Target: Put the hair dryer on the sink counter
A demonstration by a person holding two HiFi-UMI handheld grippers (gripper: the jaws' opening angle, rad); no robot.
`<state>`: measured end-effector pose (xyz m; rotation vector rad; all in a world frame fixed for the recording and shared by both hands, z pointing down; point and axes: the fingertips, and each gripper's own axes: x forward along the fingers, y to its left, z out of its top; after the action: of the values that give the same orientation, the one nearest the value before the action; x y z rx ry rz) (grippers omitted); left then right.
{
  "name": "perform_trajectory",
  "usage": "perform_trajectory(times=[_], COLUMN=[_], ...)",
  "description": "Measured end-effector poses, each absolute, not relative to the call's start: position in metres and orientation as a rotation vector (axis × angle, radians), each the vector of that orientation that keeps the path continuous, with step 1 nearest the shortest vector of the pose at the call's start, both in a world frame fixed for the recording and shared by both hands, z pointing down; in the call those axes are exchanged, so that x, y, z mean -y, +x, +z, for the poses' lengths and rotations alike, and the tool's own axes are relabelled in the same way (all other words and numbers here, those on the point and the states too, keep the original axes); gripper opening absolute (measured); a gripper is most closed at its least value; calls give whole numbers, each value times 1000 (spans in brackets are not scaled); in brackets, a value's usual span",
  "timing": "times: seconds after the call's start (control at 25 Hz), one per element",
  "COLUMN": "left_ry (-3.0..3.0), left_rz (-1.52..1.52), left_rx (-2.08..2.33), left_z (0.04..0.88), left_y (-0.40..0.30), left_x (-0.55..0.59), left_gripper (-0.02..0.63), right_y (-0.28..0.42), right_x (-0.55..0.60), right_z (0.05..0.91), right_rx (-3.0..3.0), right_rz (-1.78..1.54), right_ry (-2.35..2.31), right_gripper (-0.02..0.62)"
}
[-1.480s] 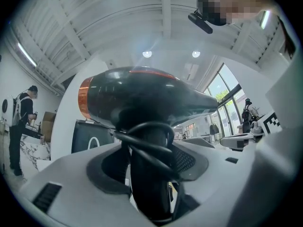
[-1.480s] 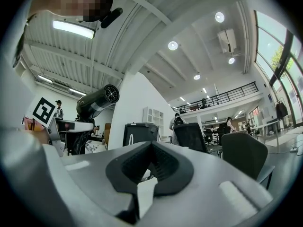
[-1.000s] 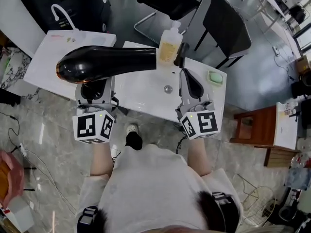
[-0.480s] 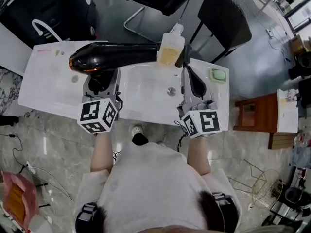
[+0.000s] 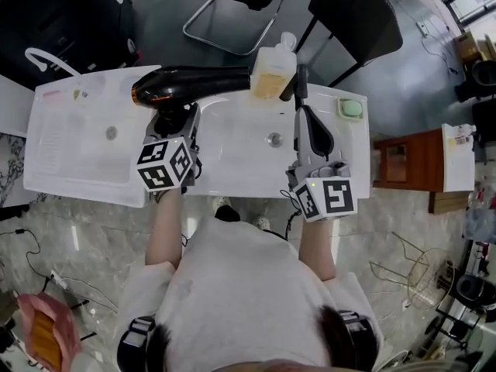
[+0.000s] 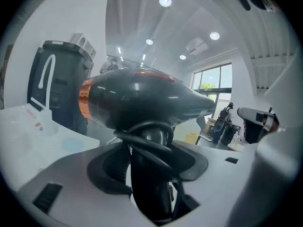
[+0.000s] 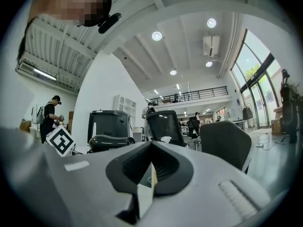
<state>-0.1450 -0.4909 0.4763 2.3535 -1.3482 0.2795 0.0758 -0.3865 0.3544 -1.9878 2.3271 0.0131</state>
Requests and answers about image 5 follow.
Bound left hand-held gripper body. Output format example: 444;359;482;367
136;129;203;192

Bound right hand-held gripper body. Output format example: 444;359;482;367
285;157;357;223

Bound black hair dryer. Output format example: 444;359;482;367
130;64;253;137

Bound white sink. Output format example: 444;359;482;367
181;80;371;201

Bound person's right forearm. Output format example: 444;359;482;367
298;215;338;281

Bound person's left forearm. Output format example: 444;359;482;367
145;187;184;269

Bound green soap bar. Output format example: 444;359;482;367
337;98;366;122

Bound black faucet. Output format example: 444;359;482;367
279;64;309;110

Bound yellow soap pump bottle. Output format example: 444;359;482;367
250;31;298;101

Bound white laundry basin with washboard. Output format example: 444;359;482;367
22;64;164;209

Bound wooden cabinet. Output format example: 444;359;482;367
371;129;447;193

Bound wooden box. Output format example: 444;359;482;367
428;191;472;216

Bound dark grey chair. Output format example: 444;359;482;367
296;0;405;89

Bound white basin on wooden cabinet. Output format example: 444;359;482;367
441;123;477;194

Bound person's white shirt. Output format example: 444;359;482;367
115;217;384;372

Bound white faucet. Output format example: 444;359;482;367
25;47;83;78

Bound black storage unit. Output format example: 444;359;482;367
0;0;139;89

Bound marble pattern table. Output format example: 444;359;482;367
0;132;48;209

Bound clear plastic bags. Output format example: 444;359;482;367
463;203;496;244

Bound cardboard box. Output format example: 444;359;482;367
455;32;496;66

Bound pink bag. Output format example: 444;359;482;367
17;292;84;372

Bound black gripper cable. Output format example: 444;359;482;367
279;190;303;240

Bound gold wire stool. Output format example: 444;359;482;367
369;230;456;311

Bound black right shoulder strap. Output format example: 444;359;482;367
336;310;379;372

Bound black shoulder strap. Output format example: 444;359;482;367
118;315;157;372
336;310;379;372

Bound black left shoulder strap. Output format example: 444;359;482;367
118;315;157;372

